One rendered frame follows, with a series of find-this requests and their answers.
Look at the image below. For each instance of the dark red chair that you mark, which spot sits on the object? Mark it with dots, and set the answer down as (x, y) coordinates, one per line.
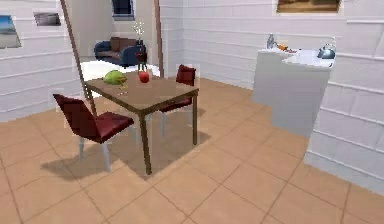
(185, 77)
(96, 124)

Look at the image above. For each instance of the brown wooden dining table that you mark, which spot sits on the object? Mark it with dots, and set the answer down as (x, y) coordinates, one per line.
(150, 92)

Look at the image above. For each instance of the dark vase with white flowers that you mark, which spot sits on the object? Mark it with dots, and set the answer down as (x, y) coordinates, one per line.
(139, 33)

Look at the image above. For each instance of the dark blue sofa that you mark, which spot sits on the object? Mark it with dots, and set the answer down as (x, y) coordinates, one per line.
(116, 50)

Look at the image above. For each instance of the white kitchen counter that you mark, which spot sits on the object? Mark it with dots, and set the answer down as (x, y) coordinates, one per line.
(293, 86)

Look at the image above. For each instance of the clear glass bottle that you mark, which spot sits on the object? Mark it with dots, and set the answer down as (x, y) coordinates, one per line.
(271, 42)

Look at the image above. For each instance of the orange food item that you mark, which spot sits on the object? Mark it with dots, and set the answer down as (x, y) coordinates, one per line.
(282, 47)

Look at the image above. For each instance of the dark window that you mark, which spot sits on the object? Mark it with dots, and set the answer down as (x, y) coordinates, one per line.
(122, 8)

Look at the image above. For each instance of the grey metal kettle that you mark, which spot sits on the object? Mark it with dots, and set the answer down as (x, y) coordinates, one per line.
(326, 52)

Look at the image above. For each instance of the brown framed picture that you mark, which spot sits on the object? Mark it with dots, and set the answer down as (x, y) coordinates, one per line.
(308, 6)

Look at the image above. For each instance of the grey small framed picture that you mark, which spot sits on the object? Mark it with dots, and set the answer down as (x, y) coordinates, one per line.
(47, 19)

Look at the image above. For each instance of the blue landscape framed picture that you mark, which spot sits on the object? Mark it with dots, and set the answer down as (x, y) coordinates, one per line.
(8, 31)

